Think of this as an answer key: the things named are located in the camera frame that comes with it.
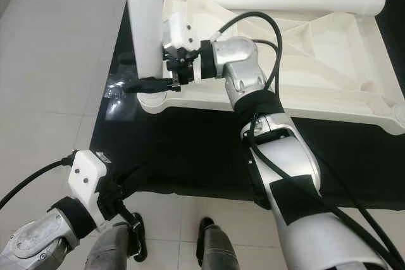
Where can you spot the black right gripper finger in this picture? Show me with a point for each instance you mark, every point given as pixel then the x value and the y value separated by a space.
pixel 152 85

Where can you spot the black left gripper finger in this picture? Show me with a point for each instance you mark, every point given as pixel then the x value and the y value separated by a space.
pixel 121 183
pixel 139 176

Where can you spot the clear adhesive tape strip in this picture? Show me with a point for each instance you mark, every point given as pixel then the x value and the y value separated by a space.
pixel 120 96

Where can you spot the grey robot right leg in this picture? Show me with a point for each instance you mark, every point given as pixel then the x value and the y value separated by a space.
pixel 221 251

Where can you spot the white plastic table top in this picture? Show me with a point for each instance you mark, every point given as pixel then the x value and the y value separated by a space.
pixel 323 61

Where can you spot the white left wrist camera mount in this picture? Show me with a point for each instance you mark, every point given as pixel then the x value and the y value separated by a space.
pixel 88 178

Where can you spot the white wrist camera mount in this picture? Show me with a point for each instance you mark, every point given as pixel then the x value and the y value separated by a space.
pixel 177 33
pixel 88 178

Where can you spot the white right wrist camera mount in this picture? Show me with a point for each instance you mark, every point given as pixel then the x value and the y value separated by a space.
pixel 177 33

